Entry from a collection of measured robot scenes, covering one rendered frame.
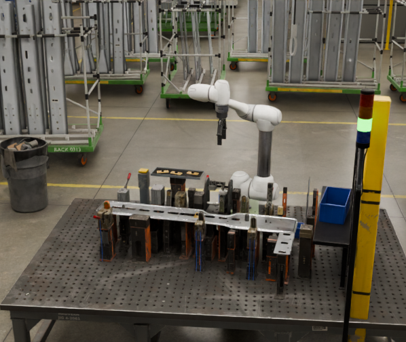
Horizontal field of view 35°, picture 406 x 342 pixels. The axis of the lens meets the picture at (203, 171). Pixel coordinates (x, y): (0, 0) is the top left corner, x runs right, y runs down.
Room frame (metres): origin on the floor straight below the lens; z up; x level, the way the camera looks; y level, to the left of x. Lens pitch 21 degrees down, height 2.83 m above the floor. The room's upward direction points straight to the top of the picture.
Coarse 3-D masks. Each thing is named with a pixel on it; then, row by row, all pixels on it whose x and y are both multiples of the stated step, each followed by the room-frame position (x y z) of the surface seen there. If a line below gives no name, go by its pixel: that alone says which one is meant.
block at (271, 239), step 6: (270, 240) 3.56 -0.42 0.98; (276, 240) 3.56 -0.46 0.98; (270, 246) 3.54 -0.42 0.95; (270, 252) 3.54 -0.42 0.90; (270, 258) 3.54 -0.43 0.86; (276, 258) 3.57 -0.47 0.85; (270, 264) 3.54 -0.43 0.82; (276, 264) 3.57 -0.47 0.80; (270, 270) 3.54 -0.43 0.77; (276, 270) 3.56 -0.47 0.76; (270, 276) 3.54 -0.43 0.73; (276, 276) 3.57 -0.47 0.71
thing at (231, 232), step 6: (228, 234) 3.63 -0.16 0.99; (234, 234) 3.64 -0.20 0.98; (228, 240) 3.63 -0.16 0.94; (234, 240) 3.64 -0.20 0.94; (228, 246) 3.63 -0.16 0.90; (234, 246) 3.64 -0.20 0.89; (228, 252) 3.64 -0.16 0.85; (234, 252) 3.67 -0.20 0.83; (228, 258) 3.64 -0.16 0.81; (234, 258) 3.68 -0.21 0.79; (228, 264) 3.64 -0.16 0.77; (234, 264) 3.66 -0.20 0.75; (228, 270) 3.64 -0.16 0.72; (234, 270) 3.65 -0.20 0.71
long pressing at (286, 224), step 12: (120, 204) 4.07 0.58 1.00; (132, 204) 4.07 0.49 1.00; (144, 204) 4.06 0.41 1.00; (156, 216) 3.87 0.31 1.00; (168, 216) 3.87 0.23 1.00; (180, 216) 3.87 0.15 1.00; (192, 216) 3.87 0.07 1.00; (216, 216) 3.87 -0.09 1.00; (228, 216) 3.86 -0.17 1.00; (240, 216) 3.86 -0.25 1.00; (264, 216) 3.86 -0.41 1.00; (276, 216) 3.85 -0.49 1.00; (240, 228) 3.70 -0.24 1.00; (264, 228) 3.69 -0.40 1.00; (276, 228) 3.69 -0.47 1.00; (288, 228) 3.69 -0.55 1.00
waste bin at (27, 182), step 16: (0, 144) 6.24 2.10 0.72; (16, 144) 6.32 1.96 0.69; (32, 144) 6.33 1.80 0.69; (16, 160) 6.03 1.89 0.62; (32, 160) 6.07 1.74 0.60; (48, 160) 6.36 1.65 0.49; (16, 176) 6.07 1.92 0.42; (32, 176) 6.09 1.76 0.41; (16, 192) 6.08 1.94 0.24; (32, 192) 6.09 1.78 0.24; (16, 208) 6.11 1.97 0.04; (32, 208) 6.09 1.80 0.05
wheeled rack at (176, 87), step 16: (160, 0) 10.07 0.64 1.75; (224, 0) 11.84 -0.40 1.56; (160, 16) 10.07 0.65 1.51; (224, 16) 11.84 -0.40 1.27; (160, 32) 10.07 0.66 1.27; (224, 32) 11.84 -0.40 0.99; (160, 48) 10.08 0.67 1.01; (224, 48) 11.84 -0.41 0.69; (176, 64) 11.91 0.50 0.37; (224, 64) 11.84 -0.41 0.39; (176, 80) 11.01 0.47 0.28; (192, 80) 11.01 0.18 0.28; (208, 80) 11.00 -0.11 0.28; (160, 96) 10.07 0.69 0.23; (176, 96) 10.05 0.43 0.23
